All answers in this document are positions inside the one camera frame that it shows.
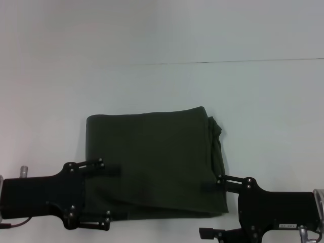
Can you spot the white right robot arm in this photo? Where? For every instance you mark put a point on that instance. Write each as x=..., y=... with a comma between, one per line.
x=319, y=207

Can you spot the dark green t-shirt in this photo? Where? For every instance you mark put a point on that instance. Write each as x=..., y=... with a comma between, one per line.
x=157, y=157

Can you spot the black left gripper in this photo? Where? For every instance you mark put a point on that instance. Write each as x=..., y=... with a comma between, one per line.
x=43, y=192

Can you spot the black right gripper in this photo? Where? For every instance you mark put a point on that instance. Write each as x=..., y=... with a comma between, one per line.
x=276, y=210

